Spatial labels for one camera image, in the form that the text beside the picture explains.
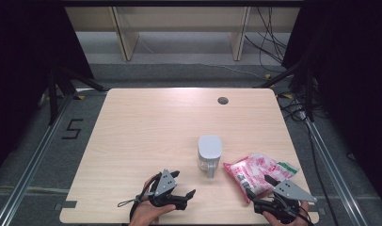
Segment pink and white plastic bag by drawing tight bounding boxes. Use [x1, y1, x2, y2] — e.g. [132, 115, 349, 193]
[222, 153, 299, 204]

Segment aluminium floor rail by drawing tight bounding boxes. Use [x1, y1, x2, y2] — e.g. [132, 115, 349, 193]
[0, 92, 74, 226]
[305, 118, 369, 226]

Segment white plastic cup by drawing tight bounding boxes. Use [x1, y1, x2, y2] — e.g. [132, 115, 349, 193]
[197, 135, 223, 179]

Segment person's left hand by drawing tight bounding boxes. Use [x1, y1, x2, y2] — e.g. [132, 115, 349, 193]
[128, 175, 178, 226]

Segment black hanging cables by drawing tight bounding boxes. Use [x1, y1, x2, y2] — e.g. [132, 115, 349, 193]
[244, 6, 290, 73]

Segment person's right hand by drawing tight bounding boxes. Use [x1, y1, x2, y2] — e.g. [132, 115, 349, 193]
[263, 201, 310, 226]

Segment black wrist strap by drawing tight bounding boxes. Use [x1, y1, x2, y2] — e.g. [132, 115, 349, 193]
[117, 172, 162, 220]

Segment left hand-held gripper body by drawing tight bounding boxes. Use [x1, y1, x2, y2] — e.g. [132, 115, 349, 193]
[147, 169, 189, 211]

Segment black cable tangle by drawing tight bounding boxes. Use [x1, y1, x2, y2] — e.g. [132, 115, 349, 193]
[278, 92, 310, 123]

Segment black metal stand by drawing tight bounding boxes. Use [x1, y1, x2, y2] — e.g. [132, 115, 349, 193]
[254, 53, 316, 122]
[47, 64, 107, 126]

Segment dark curtain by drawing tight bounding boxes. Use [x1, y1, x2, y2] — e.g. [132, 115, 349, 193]
[0, 0, 94, 177]
[281, 0, 382, 202]

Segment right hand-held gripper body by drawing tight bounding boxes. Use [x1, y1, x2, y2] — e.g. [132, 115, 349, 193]
[253, 179, 318, 225]

